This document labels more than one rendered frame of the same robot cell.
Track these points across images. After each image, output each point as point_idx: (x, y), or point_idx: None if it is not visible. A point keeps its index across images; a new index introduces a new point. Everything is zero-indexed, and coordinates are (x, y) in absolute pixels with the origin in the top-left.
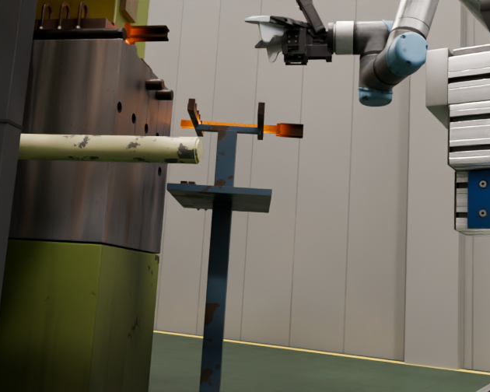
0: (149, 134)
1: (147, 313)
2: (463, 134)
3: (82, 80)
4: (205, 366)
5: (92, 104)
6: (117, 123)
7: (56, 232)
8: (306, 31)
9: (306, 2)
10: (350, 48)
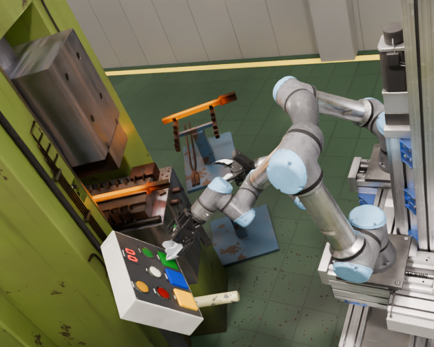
0: (180, 211)
1: (211, 251)
2: (337, 292)
3: (153, 241)
4: (235, 224)
5: (164, 248)
6: None
7: None
8: (244, 171)
9: (239, 161)
10: None
